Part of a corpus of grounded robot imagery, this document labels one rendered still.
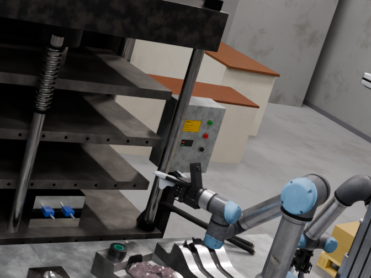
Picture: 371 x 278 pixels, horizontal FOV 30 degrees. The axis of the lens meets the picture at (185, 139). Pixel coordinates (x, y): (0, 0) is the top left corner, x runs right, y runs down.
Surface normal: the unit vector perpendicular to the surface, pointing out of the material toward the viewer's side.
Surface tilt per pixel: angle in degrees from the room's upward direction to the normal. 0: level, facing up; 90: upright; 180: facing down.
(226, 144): 90
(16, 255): 0
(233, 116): 90
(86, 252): 0
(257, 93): 90
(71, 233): 0
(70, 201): 90
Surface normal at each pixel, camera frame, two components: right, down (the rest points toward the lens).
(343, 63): -0.83, -0.08
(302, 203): -0.52, -0.03
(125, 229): 0.28, -0.91
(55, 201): 0.53, 0.41
